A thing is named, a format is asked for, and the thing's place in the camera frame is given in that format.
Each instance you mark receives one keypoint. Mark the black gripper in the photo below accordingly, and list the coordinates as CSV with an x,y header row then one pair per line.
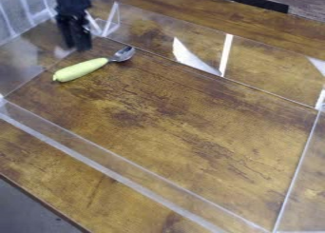
x,y
73,10

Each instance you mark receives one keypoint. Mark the black bar on table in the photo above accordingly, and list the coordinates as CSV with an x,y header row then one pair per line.
x,y
265,4

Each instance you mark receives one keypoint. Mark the clear acrylic enclosure walls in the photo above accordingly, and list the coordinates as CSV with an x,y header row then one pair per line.
x,y
198,138

